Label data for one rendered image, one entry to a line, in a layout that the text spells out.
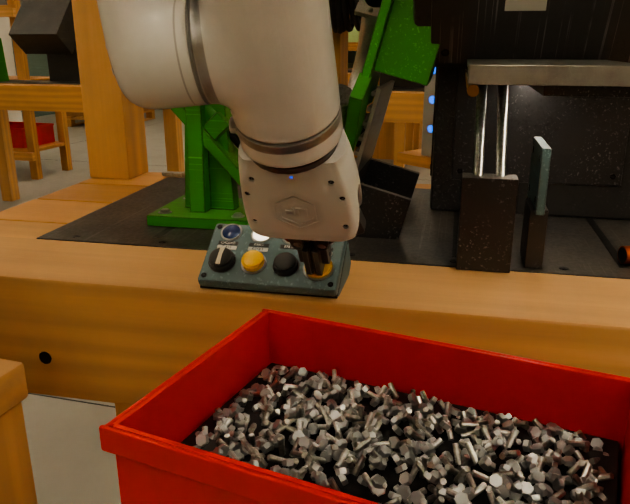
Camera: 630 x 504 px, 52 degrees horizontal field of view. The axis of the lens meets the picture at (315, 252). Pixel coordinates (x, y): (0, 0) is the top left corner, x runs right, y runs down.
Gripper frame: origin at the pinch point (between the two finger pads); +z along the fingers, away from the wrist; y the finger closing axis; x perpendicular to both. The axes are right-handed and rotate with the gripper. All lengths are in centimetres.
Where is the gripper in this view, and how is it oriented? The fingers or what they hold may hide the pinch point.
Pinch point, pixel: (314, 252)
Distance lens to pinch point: 64.9
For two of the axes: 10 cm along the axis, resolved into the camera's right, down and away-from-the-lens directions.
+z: 1.2, 6.1, 7.9
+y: 9.8, 0.7, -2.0
